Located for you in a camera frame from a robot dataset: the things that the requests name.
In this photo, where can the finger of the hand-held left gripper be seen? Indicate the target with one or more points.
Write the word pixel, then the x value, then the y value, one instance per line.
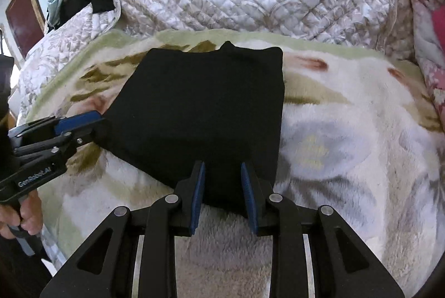
pixel 83 136
pixel 78 119

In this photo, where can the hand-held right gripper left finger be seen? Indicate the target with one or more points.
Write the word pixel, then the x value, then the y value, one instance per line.
pixel 197 200

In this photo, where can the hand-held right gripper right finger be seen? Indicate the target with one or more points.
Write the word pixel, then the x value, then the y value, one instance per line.
pixel 249 200

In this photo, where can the black pants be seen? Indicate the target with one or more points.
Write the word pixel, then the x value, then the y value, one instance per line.
pixel 208 110

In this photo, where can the person's left hand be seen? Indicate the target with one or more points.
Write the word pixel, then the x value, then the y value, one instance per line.
pixel 29 218

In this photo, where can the person's dark clothing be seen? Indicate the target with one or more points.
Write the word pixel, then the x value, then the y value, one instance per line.
pixel 17 270

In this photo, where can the floral fleece blanket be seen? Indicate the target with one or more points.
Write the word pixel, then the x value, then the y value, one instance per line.
pixel 347 162

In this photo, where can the light blue garment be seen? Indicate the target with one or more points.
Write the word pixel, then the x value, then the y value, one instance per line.
pixel 57 6

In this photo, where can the brown wooden door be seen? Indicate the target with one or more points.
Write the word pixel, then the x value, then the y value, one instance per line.
pixel 22 16

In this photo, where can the pink floral pillow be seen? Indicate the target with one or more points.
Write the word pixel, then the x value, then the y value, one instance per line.
pixel 431 51

